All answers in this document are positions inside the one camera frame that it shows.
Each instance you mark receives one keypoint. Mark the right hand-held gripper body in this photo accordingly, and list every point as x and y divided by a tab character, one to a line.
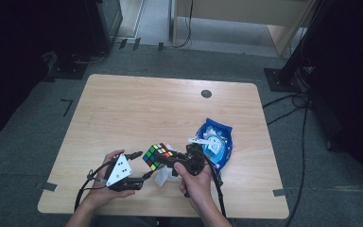
195	160

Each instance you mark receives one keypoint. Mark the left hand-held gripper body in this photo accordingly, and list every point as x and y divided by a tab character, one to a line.
119	171

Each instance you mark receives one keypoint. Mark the multicoloured puzzle cube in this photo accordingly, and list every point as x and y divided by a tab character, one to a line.
151	154

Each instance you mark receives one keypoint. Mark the blue wet wipes pack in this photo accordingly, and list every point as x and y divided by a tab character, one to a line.
223	148

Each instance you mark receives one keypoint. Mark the person's right hand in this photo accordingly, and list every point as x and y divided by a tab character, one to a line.
197	189

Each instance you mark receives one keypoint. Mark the person's left hand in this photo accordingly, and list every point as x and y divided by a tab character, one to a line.
102	195

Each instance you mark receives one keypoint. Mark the black round table grommet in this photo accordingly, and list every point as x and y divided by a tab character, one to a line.
206	93

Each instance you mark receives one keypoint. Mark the grey tape piece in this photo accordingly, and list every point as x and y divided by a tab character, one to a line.
280	192
49	186

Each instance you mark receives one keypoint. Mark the black stand base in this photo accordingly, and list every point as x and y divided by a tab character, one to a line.
277	80
67	71

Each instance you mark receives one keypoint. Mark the black floor tape strip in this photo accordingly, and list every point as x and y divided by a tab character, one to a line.
123	43
160	46
136	43

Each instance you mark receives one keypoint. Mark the dark cabinet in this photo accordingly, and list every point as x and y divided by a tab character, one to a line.
107	22

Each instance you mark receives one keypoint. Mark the black stand pole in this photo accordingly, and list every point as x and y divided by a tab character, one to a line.
299	50

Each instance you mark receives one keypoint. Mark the light wooden cabinet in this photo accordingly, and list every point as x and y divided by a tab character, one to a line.
233	11

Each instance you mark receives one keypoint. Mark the dark curtain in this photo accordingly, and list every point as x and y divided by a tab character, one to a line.
353	94
6	63

